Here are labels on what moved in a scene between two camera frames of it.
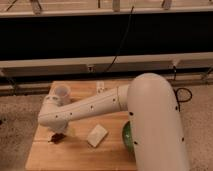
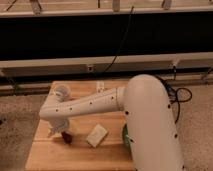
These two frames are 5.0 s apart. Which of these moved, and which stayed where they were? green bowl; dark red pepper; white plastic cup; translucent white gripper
Moved: dark red pepper
Stayed: white plastic cup; green bowl; translucent white gripper
